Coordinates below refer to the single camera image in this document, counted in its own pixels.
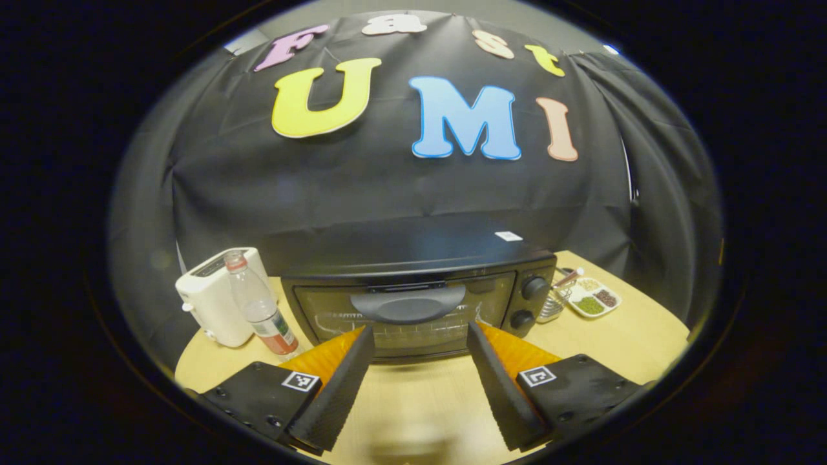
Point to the clear plastic bottle red label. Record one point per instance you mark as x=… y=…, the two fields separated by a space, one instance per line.
x=265 y=316

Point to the black backdrop cloth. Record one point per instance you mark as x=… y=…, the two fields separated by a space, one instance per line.
x=387 y=187

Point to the white divided dish of beans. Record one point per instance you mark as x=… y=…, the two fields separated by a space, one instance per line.
x=594 y=300

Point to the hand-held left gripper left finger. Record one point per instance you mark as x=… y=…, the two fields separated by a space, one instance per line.
x=342 y=394

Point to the white toaster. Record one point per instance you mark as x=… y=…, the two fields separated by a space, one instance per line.
x=210 y=310

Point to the striped red paper tube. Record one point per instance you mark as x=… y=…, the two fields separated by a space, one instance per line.
x=568 y=278

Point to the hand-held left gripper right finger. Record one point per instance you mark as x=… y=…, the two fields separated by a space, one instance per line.
x=501 y=394

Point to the ceiling light panel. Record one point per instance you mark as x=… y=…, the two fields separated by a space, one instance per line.
x=611 y=49

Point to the black electric oven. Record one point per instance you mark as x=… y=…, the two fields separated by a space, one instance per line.
x=413 y=258

